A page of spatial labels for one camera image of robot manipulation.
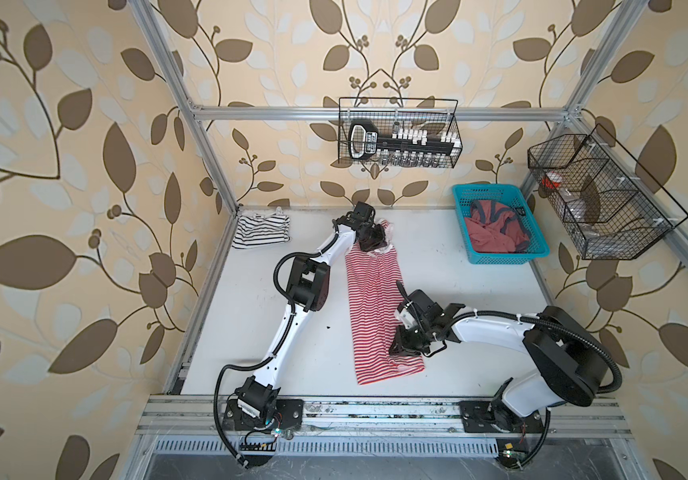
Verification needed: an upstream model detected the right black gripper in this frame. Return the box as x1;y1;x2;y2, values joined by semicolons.
386;321;433;356

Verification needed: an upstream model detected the red white striped tank top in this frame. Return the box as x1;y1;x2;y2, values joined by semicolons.
345;245;425;385

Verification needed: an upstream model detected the black white striped tank top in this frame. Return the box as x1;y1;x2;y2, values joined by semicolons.
232;207;291;250

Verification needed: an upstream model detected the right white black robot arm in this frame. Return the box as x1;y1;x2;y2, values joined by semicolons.
389;284;623;433

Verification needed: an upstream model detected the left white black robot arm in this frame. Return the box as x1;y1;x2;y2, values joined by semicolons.
216;202;386;432

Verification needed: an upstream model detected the dark red tank top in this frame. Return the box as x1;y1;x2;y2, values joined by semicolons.
464;200;531;254

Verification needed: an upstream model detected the black vial rack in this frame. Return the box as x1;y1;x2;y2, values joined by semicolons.
375;122;463;168

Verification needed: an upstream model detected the teal plastic basket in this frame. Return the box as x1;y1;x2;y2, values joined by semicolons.
452;184;550;265

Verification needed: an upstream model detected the red capped plastic bottle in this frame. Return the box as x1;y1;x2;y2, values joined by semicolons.
539;171;572;202

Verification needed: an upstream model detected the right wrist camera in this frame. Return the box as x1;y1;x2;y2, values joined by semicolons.
395;280;419;330

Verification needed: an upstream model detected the black white handled tool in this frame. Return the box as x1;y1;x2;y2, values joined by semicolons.
347;119;379;160

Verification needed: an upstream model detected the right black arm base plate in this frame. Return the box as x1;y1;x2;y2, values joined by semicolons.
459;400;545;435

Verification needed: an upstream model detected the back black wire basket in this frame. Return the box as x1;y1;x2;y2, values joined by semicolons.
337;96;463;169

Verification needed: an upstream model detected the black wire basket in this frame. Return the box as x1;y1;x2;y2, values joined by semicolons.
337;96;463;169
528;124;688;260

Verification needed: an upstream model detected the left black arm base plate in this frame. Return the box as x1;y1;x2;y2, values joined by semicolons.
224;398;304;431

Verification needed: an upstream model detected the right black corrugated cable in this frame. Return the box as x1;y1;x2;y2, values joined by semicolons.
457;308;624;470

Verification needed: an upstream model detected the black corrugated cable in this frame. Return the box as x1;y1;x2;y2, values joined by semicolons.
213;230;345;469
457;308;624;470

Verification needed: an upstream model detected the aluminium frame back bar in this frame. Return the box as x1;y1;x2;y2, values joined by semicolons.
193;105;570;122

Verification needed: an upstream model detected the right black wire basket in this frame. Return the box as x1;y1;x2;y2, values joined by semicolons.
528;124;688;260

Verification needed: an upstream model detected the left black corrugated cable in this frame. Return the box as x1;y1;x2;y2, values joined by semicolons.
213;230;345;469

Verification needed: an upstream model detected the aluminium front rail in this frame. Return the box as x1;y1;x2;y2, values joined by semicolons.
136;395;633;439

